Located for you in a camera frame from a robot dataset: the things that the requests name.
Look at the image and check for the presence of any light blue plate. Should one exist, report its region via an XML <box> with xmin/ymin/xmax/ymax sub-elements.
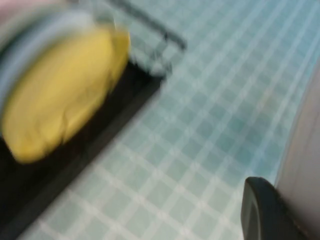
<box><xmin>0</xmin><ymin>9</ymin><xmax>101</xmax><ymax>76</ymax></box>

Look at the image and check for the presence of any green checkered tablecloth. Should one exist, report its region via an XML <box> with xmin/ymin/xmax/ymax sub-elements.
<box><xmin>14</xmin><ymin>0</ymin><xmax>320</xmax><ymax>240</ymax></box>

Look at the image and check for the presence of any black plastic drain tray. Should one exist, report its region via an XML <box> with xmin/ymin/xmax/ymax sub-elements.
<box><xmin>0</xmin><ymin>59</ymin><xmax>163</xmax><ymax>240</ymax></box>

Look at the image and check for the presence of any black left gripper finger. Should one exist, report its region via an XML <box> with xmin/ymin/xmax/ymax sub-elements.
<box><xmin>240</xmin><ymin>176</ymin><xmax>310</xmax><ymax>240</ymax></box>

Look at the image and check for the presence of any yellow plate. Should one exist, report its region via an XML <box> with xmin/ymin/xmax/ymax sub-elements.
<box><xmin>0</xmin><ymin>26</ymin><xmax>132</xmax><ymax>165</ymax></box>

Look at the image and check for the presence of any green plate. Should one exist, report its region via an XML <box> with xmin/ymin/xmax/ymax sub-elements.
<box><xmin>0</xmin><ymin>4</ymin><xmax>83</xmax><ymax>58</ymax></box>

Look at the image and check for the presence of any black wire dish rack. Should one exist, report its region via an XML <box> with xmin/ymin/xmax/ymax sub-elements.
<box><xmin>67</xmin><ymin>0</ymin><xmax>188</xmax><ymax>81</ymax></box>

